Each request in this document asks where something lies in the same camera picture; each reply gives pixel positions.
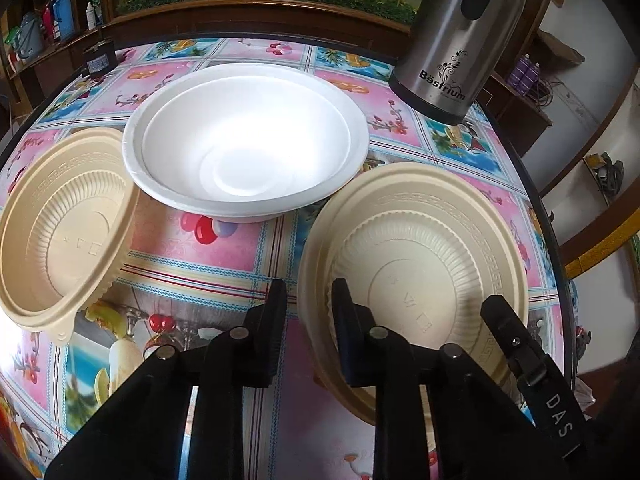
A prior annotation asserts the printed fruit tablecloth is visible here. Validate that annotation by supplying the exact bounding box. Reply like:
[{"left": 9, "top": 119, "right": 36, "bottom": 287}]
[{"left": 0, "top": 35, "right": 581, "bottom": 480}]

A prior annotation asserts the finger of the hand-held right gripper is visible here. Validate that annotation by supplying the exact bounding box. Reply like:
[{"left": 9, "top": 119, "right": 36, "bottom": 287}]
[{"left": 480, "top": 296, "right": 548, "bottom": 386}]

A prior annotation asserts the small black charger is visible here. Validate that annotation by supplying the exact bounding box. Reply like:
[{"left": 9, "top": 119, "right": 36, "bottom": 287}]
[{"left": 82, "top": 40, "right": 118, "bottom": 79}]

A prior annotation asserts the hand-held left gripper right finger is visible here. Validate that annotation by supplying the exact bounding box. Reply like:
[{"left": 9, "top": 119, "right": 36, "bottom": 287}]
[{"left": 331, "top": 278, "right": 551, "bottom": 480}]

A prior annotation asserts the beige plastic bowl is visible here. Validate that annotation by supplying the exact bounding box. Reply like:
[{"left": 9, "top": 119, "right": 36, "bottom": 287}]
[
  {"left": 0, "top": 127, "right": 143, "bottom": 346},
  {"left": 297, "top": 162, "right": 531, "bottom": 428}
]

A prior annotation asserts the stainless steel thermos jug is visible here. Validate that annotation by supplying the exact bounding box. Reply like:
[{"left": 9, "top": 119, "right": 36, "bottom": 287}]
[{"left": 389, "top": 0, "right": 531, "bottom": 126}]

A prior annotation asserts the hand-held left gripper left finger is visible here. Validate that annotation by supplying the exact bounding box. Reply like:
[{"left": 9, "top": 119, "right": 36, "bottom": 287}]
[{"left": 45, "top": 279, "right": 288, "bottom": 480}]

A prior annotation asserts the grey blue plastic jug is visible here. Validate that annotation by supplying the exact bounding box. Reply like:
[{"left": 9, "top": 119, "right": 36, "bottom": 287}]
[{"left": 17, "top": 12, "right": 46, "bottom": 58}]

